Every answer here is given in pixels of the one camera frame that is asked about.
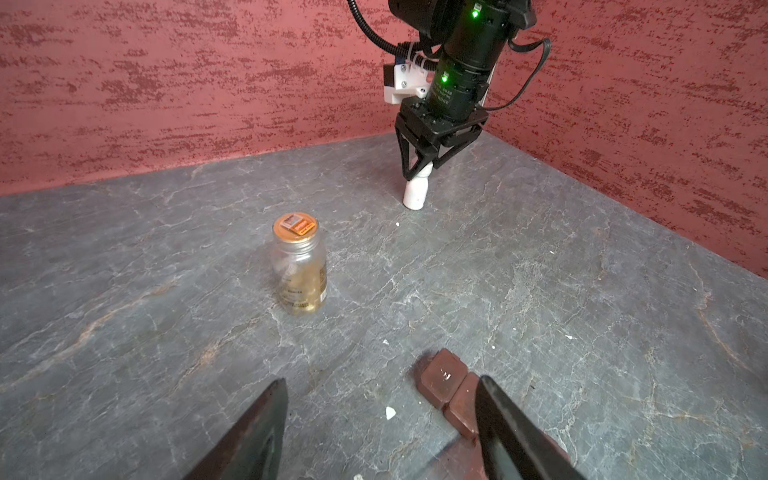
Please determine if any clear pill bottle gold lid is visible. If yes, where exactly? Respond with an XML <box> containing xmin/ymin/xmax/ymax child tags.
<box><xmin>271</xmin><ymin>212</ymin><xmax>328</xmax><ymax>314</ymax></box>

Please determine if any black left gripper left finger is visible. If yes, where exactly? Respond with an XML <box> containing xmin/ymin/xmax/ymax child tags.
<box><xmin>185</xmin><ymin>378</ymin><xmax>288</xmax><ymax>480</ymax></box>

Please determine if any red weekly pill organizer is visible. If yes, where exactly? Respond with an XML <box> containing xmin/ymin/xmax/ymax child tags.
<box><xmin>414</xmin><ymin>348</ymin><xmax>575</xmax><ymax>479</ymax></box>

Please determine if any small white pill bottle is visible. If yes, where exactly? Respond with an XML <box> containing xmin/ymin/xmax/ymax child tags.
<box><xmin>403</xmin><ymin>163</ymin><xmax>433</xmax><ymax>211</ymax></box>

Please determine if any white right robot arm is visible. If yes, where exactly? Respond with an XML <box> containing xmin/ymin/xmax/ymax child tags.
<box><xmin>389</xmin><ymin>0</ymin><xmax>552</xmax><ymax>181</ymax></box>

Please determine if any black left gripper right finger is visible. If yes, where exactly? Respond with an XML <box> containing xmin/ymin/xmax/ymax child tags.
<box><xmin>475</xmin><ymin>375</ymin><xmax>585</xmax><ymax>480</ymax></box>

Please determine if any black corrugated cable conduit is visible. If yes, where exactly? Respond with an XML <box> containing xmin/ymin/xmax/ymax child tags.
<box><xmin>346</xmin><ymin>0</ymin><xmax>421</xmax><ymax>61</ymax></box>

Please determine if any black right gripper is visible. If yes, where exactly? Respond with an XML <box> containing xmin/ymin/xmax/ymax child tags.
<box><xmin>395</xmin><ymin>97</ymin><xmax>489</xmax><ymax>181</ymax></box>

